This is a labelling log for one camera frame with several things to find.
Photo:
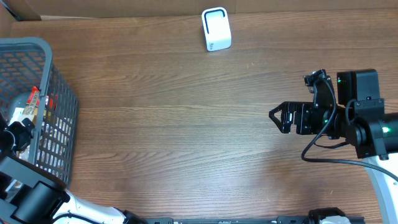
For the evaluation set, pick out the white barcode scanner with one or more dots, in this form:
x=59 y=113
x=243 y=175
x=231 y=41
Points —
x=216 y=28

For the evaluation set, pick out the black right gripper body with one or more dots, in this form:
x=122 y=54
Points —
x=311 y=117

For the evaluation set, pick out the grey plastic mesh basket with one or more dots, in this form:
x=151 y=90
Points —
x=27 y=63

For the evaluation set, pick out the brown cardboard backdrop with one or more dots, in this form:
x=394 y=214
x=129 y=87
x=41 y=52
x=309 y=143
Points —
x=35 y=9

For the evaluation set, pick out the brown white snack bag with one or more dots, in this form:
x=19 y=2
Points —
x=17 y=115

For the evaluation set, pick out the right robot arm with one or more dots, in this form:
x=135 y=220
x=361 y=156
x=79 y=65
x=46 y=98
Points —
x=355 y=111

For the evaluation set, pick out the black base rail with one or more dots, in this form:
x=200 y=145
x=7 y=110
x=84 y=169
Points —
x=277 y=220

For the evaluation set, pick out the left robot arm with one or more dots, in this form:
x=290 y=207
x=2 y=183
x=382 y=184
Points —
x=30 y=194

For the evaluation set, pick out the red San Remo spaghetti pack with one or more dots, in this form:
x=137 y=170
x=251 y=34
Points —
x=33 y=103

